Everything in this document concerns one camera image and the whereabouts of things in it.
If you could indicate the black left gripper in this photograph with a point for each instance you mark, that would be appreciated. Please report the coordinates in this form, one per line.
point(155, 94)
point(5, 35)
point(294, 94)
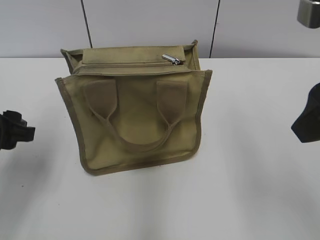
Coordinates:
point(14, 129)

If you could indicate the yellow canvas tote bag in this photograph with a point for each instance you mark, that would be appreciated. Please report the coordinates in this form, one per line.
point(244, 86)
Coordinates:
point(132, 109)

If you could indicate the silver zipper pull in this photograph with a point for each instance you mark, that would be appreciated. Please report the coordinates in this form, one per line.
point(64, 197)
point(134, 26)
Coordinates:
point(174, 61)

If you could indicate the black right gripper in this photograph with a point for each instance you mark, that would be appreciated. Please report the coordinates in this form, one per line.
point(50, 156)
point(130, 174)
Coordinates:
point(307, 126)

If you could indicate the grey metal robot part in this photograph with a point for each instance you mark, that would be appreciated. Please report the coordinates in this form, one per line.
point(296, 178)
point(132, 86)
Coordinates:
point(309, 13)

